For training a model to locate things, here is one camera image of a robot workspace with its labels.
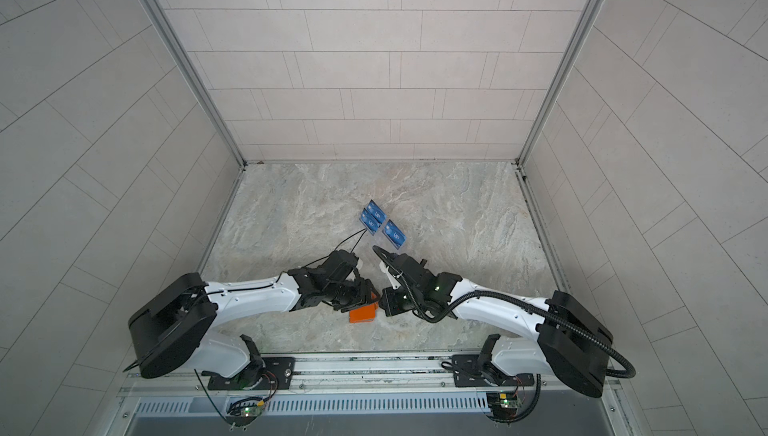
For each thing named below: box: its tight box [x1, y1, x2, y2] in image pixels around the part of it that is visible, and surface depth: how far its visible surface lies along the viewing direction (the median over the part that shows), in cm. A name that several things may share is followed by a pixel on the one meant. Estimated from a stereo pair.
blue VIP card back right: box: [382, 219, 407, 250], surface depth 88 cm
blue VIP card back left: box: [364, 199, 387, 224], surface depth 93 cm
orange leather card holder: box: [349, 302, 379, 323], surface depth 82 cm
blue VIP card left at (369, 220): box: [360, 207, 381, 233], surface depth 93 cm
